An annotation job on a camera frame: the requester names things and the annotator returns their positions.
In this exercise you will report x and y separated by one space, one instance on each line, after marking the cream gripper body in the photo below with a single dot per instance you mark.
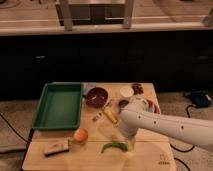
130 142

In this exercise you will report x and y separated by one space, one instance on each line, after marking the white stool frame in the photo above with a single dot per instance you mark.
94 12

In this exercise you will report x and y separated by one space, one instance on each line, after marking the blue device on floor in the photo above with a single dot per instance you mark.
199 99

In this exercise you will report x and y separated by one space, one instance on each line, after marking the dark red bowl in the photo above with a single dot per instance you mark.
97 97

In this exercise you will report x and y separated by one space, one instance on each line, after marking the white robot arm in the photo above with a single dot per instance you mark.
189 130

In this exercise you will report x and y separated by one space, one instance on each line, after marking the brown dried food cluster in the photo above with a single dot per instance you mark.
137 88

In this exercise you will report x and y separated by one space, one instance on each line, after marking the orange plate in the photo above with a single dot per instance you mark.
152 107

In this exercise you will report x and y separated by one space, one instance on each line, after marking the wooden block brush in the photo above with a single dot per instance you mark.
56 147

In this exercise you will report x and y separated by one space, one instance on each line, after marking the green plastic tray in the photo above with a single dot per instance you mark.
59 107

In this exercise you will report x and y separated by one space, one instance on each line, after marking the small metal cup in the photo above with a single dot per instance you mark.
123 103

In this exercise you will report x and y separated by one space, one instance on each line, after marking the orange peach fruit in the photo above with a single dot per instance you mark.
80 135

